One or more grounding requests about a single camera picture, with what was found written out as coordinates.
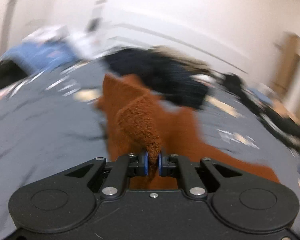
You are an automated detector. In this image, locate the rust orange knit garment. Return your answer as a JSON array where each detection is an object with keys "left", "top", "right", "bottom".
[{"left": 96, "top": 74, "right": 279, "bottom": 190}]

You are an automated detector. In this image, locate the black clothes pile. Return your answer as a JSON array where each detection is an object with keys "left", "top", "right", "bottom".
[{"left": 222, "top": 74, "right": 300, "bottom": 152}]

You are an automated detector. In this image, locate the dark navy dotted garment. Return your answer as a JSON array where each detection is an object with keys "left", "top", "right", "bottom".
[{"left": 104, "top": 48, "right": 208, "bottom": 109}]

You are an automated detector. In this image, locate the grey printed bed quilt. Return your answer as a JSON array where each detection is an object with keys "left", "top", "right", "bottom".
[{"left": 0, "top": 60, "right": 300, "bottom": 239}]

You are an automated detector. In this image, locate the blue printed garment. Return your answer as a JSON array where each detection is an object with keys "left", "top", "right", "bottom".
[{"left": 0, "top": 42, "right": 79, "bottom": 75}]

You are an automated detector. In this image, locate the white crumpled garment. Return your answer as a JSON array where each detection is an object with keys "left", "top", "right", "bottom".
[{"left": 22, "top": 25, "right": 70, "bottom": 43}]

